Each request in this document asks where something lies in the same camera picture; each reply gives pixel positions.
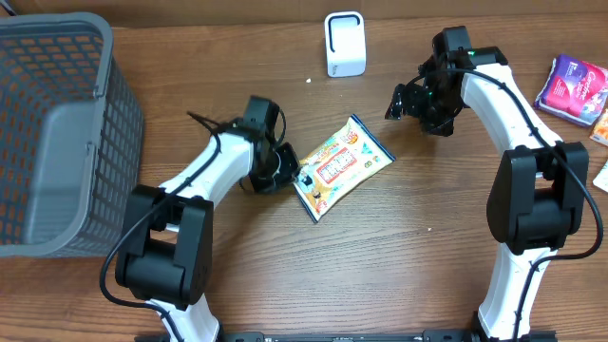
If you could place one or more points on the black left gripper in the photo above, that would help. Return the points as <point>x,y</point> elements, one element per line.
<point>293,167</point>

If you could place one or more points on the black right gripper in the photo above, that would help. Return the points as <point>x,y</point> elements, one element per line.
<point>442,123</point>

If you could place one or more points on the yellow snack packet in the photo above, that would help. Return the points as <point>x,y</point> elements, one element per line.
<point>348,157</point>

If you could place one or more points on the red purple pantyliner pack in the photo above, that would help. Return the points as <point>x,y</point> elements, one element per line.
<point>575,91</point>

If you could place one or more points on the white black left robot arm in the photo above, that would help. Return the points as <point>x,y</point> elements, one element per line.
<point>163,260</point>

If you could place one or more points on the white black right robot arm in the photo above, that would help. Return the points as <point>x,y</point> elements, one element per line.
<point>537,197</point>

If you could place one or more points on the white barcode scanner stand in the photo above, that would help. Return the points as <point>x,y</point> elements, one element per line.
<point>345,42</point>

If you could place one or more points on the orange packet at edge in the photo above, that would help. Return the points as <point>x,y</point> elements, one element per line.
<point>599,133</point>

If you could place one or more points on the white packet at edge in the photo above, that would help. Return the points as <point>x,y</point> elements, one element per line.
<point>601,180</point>

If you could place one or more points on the grey plastic shopping basket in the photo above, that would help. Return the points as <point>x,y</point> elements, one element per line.
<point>71,136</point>

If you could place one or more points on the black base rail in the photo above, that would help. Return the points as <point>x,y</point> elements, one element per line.
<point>425,336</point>

